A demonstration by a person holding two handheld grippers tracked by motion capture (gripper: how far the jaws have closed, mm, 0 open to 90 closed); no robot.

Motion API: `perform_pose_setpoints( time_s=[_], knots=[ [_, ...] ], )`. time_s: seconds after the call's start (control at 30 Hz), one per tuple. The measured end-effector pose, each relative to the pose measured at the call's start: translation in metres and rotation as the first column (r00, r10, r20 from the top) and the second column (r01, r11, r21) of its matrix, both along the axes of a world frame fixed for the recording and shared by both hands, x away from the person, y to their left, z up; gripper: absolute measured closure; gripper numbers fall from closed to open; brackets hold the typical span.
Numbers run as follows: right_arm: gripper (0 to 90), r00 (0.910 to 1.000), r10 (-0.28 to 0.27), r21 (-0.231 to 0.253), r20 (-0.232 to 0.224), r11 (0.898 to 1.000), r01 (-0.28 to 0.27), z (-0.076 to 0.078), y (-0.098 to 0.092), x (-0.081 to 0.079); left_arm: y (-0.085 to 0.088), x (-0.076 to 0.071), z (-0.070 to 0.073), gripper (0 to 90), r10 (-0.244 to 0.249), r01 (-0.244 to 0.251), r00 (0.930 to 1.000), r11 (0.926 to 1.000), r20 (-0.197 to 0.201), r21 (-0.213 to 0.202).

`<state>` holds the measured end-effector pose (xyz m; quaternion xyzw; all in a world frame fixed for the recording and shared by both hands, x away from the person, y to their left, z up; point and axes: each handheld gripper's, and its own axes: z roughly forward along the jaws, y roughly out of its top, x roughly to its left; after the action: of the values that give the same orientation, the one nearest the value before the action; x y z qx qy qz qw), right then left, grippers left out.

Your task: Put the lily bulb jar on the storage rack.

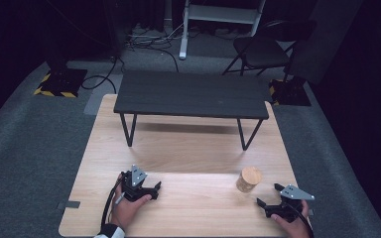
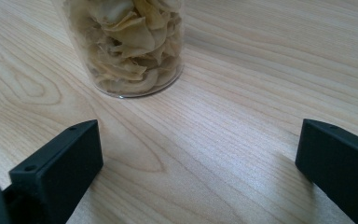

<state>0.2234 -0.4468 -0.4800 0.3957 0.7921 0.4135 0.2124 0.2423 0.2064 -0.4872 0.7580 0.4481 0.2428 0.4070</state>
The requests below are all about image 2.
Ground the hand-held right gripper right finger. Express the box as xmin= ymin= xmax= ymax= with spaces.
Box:
xmin=295 ymin=118 xmax=358 ymax=224

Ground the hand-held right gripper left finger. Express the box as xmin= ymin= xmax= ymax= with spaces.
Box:
xmin=2 ymin=119 xmax=104 ymax=224

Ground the clear jar of dried slices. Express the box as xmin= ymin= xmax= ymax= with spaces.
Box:
xmin=51 ymin=0 xmax=187 ymax=99

